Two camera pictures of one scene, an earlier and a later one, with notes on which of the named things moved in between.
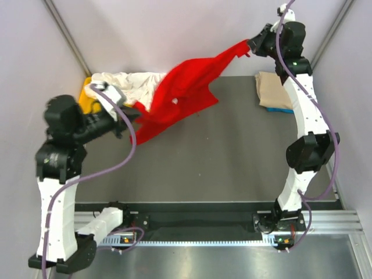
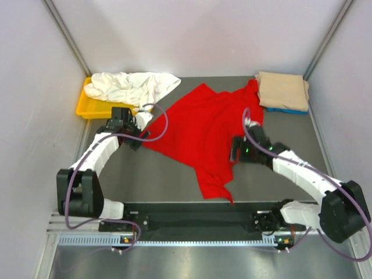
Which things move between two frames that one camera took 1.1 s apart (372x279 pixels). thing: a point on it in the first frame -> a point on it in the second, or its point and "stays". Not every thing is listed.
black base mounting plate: x=206 y=219 stays
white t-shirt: x=139 y=87 stays
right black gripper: x=256 y=42 -> x=239 y=142
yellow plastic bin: x=88 y=104 stays
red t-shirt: x=182 y=90 -> x=201 y=126
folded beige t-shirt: x=271 y=93 stays
